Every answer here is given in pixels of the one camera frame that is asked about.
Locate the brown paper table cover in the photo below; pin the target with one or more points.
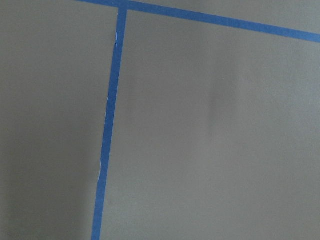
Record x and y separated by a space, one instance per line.
159 119

